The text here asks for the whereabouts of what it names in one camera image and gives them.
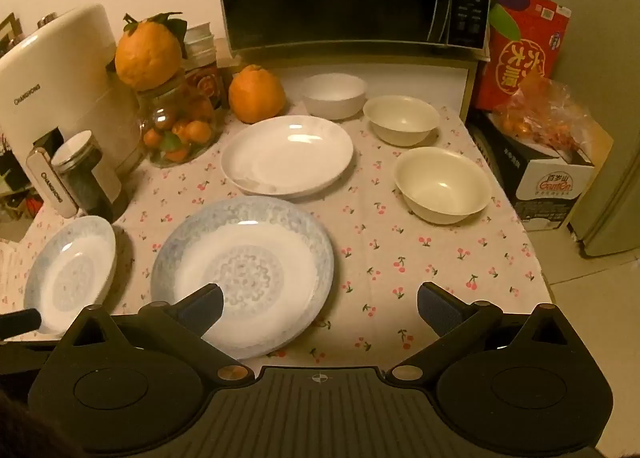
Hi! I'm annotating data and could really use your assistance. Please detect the red label jar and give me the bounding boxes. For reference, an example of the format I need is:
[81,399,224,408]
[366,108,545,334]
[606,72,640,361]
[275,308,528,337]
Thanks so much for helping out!
[182,23,223,111]

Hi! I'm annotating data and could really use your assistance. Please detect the plastic bag of oranges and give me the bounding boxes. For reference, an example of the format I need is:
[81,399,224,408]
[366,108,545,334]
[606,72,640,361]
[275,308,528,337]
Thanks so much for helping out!
[492,75,608,164]

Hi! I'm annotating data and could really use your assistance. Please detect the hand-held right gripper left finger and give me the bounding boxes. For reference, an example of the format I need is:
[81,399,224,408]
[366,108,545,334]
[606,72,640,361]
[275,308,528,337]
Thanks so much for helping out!
[50,284,256,386]

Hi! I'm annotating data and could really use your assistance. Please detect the red gift box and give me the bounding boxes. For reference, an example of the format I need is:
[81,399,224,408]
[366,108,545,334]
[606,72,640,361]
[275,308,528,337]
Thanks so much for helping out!
[475,0,573,111]

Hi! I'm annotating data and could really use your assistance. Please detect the white bowl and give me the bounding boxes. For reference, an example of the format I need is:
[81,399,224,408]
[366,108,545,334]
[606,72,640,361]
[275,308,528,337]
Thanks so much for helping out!
[300,73,369,121]

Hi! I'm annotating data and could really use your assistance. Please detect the white plate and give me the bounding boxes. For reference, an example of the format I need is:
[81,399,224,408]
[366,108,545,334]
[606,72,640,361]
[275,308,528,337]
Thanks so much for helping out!
[220,115,355,199]

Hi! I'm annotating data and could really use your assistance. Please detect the dark jar with metal lid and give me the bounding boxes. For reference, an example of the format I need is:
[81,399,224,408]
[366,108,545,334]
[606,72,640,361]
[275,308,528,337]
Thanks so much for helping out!
[50,130,123,221]

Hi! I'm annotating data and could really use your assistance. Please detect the large blue patterned plate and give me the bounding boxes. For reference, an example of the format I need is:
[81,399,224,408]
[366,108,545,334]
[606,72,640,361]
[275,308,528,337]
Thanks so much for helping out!
[150,196,335,360]

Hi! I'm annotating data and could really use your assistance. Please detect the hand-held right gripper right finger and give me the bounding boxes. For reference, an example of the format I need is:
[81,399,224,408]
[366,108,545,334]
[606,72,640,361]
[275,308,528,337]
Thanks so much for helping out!
[385,282,591,384]

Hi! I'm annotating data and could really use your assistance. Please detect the grey refrigerator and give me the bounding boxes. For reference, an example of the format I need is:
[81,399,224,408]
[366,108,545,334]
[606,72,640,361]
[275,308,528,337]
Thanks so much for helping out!
[547,0,640,259]

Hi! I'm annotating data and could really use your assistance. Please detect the white kitchen appliance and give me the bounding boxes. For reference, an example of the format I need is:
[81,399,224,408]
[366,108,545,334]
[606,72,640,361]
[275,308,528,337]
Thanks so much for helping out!
[0,3,146,244]

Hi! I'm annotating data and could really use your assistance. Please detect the small cream bowl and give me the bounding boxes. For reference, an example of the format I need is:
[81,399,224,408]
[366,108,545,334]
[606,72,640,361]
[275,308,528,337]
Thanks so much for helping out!
[362,95,441,147]

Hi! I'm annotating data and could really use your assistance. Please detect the black and white cardboard box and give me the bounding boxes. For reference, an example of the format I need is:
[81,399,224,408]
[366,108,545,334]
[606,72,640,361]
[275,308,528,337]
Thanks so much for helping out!
[470,110,615,234]

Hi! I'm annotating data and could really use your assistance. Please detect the orange without leaves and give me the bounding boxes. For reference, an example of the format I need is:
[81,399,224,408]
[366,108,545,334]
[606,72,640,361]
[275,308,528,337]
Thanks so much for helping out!
[228,64,287,125]

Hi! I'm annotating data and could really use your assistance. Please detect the orange with leaves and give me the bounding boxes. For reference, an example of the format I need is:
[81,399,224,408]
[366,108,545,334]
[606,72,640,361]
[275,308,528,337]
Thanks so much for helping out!
[115,13,185,91]

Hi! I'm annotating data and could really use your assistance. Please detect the small blue patterned plate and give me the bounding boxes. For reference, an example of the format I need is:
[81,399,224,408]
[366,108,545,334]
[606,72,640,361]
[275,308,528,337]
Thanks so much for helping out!
[22,215,118,339]

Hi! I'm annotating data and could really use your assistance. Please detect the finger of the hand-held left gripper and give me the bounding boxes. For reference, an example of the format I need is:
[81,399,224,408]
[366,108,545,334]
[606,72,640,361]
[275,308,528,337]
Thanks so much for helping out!
[0,309,42,342]

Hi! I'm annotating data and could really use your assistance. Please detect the large cream bowl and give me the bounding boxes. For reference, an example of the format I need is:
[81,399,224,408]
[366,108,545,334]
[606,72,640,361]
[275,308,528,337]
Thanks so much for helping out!
[392,146,493,225]

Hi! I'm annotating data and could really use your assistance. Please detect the glass jar of kumquats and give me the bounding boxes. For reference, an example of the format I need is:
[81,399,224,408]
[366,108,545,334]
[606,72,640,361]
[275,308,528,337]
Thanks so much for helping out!
[136,70,218,169]

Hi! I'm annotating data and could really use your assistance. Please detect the cherry print tablecloth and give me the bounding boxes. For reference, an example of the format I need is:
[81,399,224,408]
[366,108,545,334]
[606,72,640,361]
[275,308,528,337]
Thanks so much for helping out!
[0,103,556,374]

